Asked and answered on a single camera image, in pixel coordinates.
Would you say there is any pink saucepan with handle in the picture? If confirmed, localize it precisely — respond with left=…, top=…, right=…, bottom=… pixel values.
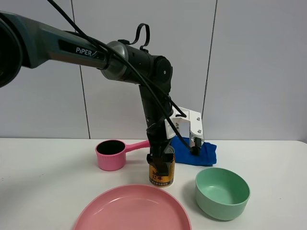
left=95, top=140, right=150, bottom=171

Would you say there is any blue cloth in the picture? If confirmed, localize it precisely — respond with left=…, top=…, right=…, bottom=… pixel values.
left=171, top=136, right=217, bottom=167

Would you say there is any gold energy drink can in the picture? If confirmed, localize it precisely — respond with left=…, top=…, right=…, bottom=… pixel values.
left=146, top=146, right=175, bottom=187

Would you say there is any green bowl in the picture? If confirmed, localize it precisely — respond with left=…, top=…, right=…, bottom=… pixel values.
left=195, top=168, right=250, bottom=221

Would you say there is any pink plate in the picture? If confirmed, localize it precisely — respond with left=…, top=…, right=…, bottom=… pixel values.
left=74, top=184, right=192, bottom=230

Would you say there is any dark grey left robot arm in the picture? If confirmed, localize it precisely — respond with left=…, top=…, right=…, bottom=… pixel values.
left=0, top=11, right=173, bottom=176

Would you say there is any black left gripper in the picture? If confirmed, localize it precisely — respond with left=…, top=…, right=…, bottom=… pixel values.
left=146, top=121, right=170, bottom=176

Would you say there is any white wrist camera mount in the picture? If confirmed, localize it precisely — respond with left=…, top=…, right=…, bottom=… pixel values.
left=169, top=106, right=204, bottom=149

